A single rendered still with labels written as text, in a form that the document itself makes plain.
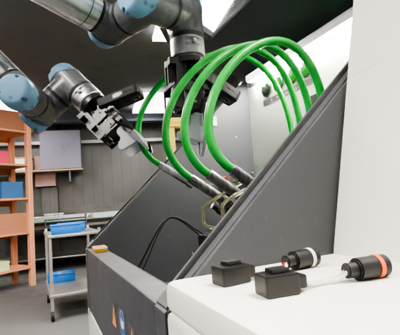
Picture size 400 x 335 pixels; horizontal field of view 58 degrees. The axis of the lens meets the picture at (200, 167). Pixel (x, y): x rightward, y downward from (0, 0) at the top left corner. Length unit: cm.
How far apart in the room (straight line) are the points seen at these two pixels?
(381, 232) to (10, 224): 555
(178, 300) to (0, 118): 566
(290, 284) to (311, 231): 18
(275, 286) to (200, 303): 6
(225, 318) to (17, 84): 74
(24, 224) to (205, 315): 564
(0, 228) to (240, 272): 548
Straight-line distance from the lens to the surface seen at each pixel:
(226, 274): 33
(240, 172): 54
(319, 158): 49
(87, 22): 84
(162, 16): 79
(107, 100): 95
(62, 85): 103
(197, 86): 63
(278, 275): 30
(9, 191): 577
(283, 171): 45
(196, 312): 31
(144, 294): 47
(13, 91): 90
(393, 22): 53
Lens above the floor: 106
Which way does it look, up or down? 5 degrees up
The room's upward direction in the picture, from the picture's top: 4 degrees counter-clockwise
